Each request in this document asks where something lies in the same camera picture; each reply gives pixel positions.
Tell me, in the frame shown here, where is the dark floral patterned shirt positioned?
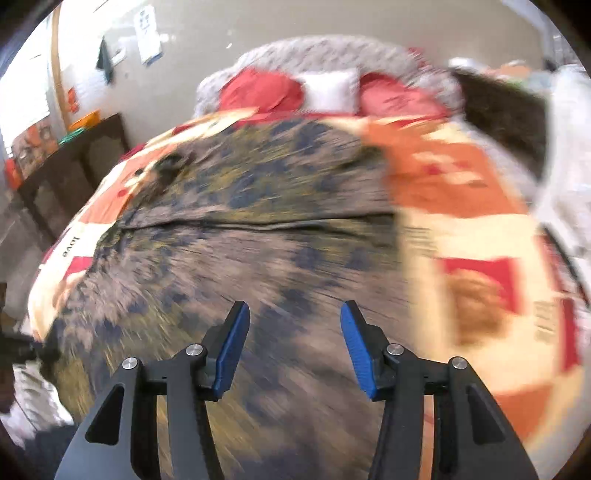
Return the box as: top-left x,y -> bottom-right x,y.
39,117 -> 411,480

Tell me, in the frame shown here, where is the dark carved wooden cabinet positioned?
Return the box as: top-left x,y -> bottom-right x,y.
450,69 -> 550,181

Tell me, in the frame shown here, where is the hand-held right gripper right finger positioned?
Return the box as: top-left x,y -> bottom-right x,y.
340,300 -> 539,480

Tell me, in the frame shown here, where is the white ornate chair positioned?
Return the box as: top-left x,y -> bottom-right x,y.
529,65 -> 591,315

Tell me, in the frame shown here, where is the small red heart pillow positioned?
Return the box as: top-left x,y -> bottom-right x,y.
358,73 -> 448,118

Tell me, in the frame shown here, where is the red orange patchwork blanket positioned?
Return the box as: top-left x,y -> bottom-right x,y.
28,108 -> 587,480

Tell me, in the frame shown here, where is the white square pillow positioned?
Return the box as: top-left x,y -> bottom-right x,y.
298,69 -> 361,114

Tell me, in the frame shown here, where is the wall calendar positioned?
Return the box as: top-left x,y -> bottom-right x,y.
134,4 -> 163,65

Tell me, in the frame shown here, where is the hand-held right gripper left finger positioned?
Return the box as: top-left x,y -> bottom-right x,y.
54,300 -> 251,480

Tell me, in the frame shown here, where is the dark wooden side table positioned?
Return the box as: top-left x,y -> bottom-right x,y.
16,113 -> 130,245

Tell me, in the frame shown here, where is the white floral cloth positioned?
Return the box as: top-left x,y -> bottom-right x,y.
0,367 -> 75,446

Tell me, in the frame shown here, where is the large red heart pillow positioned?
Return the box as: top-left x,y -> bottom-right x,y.
217,68 -> 305,114

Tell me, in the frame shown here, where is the teal hanging cloth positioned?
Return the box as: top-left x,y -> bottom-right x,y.
96,37 -> 115,85

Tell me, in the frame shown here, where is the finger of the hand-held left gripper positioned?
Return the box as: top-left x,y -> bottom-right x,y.
0,330 -> 61,371

